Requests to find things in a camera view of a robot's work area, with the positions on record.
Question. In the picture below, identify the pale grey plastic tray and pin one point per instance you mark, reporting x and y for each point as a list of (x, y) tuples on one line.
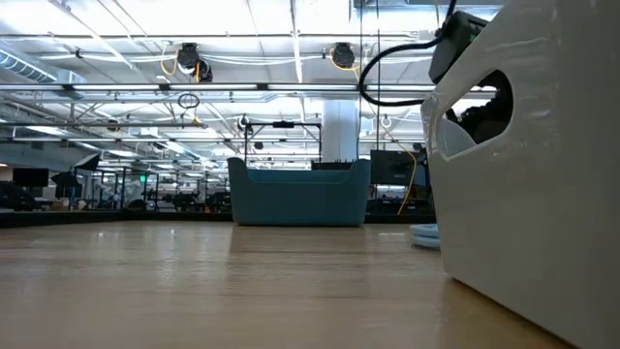
[(533, 218)]

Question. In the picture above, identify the white building pillar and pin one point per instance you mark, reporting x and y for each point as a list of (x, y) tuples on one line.
[(341, 126)]

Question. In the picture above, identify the black perforated control box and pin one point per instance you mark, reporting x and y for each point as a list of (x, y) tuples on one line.
[(329, 166)]

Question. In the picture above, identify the teal plastic bin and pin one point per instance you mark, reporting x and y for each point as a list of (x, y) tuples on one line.
[(300, 199)]

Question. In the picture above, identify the small distant black monitor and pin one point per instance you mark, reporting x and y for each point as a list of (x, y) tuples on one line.
[(30, 177)]

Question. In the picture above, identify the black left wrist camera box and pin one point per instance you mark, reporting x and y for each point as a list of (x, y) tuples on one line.
[(455, 43)]

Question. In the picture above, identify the black aluminium table frame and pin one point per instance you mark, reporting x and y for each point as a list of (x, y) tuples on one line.
[(97, 219)]

